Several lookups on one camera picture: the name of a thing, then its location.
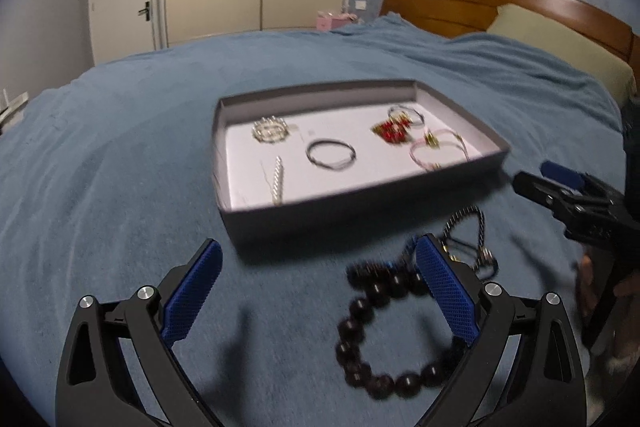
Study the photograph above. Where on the blue bed blanket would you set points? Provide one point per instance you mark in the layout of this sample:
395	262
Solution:
107	183

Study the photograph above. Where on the round pearl hair clip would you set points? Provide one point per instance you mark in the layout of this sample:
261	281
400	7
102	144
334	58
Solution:
270	130

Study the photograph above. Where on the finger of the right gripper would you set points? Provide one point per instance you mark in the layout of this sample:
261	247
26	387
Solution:
560	171
551	190

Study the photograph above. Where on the pale yellow pillow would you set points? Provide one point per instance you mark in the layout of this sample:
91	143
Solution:
533	29

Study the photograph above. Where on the person's right hand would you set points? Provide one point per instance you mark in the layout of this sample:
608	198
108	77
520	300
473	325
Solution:
620	352

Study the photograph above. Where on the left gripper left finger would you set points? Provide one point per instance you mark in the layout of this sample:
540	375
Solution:
94	385

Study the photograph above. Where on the wooden headboard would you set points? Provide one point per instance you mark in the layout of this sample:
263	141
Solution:
452	18

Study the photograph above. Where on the grey shallow jewelry tray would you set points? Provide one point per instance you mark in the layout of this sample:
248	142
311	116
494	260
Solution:
354	146

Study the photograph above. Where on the straight pearl hair clip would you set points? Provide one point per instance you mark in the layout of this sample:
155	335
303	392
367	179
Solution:
277	182

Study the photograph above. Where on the pink box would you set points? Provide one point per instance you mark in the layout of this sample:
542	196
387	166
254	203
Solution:
328	21

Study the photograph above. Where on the black door handle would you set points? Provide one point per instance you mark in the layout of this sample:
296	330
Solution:
145	11

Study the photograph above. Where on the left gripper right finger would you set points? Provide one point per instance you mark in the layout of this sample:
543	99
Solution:
545	386

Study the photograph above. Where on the white wifi router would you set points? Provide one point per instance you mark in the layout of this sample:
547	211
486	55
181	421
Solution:
12	106

